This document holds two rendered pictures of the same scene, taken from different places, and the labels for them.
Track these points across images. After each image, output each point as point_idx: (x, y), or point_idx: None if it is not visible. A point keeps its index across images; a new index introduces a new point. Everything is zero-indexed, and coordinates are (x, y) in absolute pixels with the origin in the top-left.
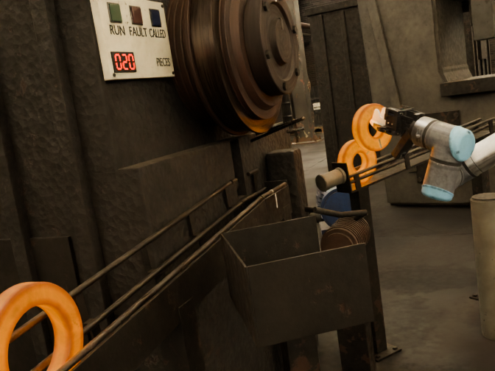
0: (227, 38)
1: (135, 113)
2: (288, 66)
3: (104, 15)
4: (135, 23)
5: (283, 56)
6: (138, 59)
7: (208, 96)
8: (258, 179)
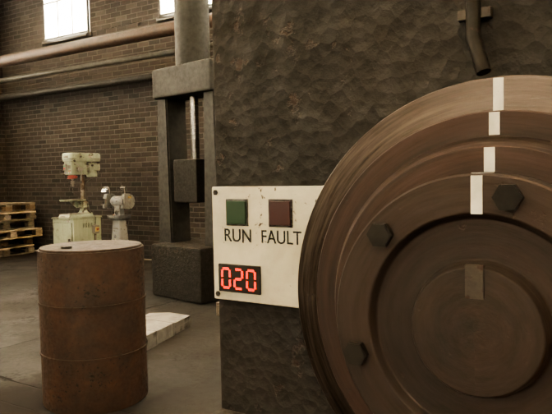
0: (323, 286)
1: (268, 350)
2: (549, 411)
3: (220, 216)
4: (275, 226)
5: (453, 374)
6: (271, 278)
7: None
8: None
